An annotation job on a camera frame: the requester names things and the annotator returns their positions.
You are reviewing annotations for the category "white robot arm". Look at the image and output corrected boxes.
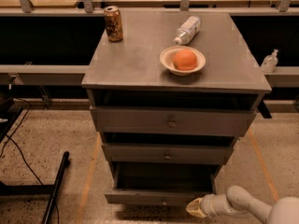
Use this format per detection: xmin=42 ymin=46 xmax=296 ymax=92
xmin=186 ymin=186 xmax=299 ymax=224

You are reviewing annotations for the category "cream paper bowl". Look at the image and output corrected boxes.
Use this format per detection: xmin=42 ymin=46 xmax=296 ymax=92
xmin=160 ymin=46 xmax=206 ymax=76

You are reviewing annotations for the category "grey drawer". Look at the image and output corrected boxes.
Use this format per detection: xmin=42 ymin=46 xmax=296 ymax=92
xmin=102 ymin=133 xmax=233 ymax=165
xmin=105 ymin=162 xmax=221 ymax=206
xmin=91 ymin=106 xmax=256 ymax=136

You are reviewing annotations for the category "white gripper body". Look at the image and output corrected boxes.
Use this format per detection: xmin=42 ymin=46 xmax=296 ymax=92
xmin=200 ymin=194 xmax=223 ymax=217

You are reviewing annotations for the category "grey metal railing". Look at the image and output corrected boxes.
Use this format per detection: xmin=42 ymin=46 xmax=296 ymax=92
xmin=0 ymin=0 xmax=299 ymax=89

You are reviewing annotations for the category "grey top drawer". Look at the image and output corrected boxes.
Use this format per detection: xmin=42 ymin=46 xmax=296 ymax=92
xmin=91 ymin=106 xmax=256 ymax=136

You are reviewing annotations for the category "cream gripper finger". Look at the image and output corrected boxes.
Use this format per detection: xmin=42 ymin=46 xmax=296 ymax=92
xmin=186 ymin=198 xmax=206 ymax=218

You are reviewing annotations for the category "black cable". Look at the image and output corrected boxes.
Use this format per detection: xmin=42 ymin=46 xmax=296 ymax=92
xmin=0 ymin=98 xmax=61 ymax=224

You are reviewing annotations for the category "orange fruit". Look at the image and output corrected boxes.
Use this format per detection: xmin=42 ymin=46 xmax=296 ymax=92
xmin=173 ymin=49 xmax=197 ymax=71

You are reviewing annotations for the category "black stand leg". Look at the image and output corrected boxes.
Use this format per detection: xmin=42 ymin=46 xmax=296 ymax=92
xmin=0 ymin=151 xmax=70 ymax=224

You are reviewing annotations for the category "grey middle drawer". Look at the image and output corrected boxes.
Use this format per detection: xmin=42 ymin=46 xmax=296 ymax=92
xmin=102 ymin=133 xmax=233 ymax=165

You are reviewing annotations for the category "grey bottom drawer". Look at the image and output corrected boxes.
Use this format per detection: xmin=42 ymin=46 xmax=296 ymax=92
xmin=105 ymin=162 xmax=221 ymax=206

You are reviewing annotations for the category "brown soda can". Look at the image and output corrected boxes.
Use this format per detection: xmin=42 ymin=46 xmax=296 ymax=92
xmin=104 ymin=6 xmax=123 ymax=42

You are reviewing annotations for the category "clear plastic water bottle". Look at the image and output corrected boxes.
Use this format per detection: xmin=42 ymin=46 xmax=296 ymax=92
xmin=174 ymin=16 xmax=202 ymax=46

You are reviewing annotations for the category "grey wooden drawer cabinet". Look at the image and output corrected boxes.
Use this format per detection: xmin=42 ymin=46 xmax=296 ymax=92
xmin=81 ymin=10 xmax=273 ymax=176

